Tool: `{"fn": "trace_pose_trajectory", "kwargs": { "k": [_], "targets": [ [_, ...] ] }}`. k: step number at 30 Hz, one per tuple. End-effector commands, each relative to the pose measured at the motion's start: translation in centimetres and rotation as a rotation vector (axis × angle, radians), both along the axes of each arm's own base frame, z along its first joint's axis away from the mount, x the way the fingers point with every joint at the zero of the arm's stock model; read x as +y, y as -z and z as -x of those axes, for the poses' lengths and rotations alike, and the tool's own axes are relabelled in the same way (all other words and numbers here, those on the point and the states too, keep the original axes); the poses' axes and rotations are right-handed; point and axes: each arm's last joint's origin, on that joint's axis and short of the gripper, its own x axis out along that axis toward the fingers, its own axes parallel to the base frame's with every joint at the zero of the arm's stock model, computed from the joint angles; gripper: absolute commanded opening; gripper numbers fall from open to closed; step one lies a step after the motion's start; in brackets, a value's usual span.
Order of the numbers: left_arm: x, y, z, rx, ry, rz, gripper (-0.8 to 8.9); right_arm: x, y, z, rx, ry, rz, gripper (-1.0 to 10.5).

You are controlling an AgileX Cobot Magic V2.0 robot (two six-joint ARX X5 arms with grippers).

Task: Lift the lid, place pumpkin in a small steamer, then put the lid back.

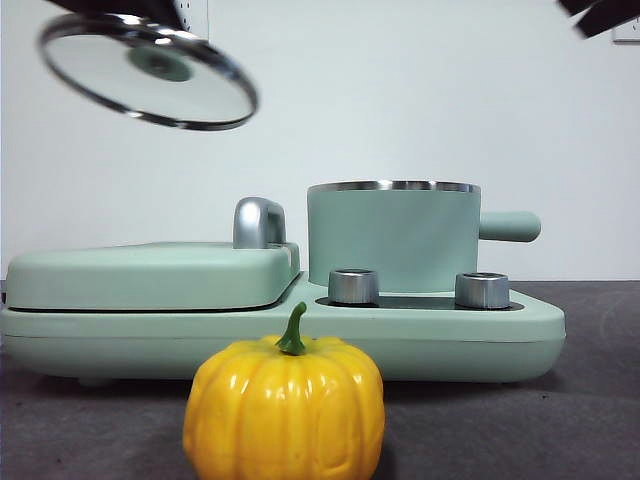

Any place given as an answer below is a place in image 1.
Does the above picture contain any silver griddle cover handle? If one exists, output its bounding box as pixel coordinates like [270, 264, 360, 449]
[232, 197, 288, 250]

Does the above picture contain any silver control knob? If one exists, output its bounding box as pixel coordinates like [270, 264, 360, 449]
[327, 268, 380, 306]
[453, 272, 511, 309]

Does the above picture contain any white wall socket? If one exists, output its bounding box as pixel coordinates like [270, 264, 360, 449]
[175, 0, 210, 44]
[612, 19, 640, 45]

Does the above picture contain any glass pot lid green knob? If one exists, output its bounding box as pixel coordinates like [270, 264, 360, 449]
[37, 12, 260, 132]

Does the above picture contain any mint green pot with handle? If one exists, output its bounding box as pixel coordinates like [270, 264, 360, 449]
[306, 179, 542, 295]

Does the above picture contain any mint green griddle cover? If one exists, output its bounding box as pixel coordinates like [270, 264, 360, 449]
[3, 242, 301, 312]

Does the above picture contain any yellow toy pumpkin green stem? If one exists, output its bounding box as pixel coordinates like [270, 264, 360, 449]
[182, 301, 386, 480]

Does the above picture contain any mint green breakfast machine base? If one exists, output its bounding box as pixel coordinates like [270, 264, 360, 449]
[0, 272, 567, 389]

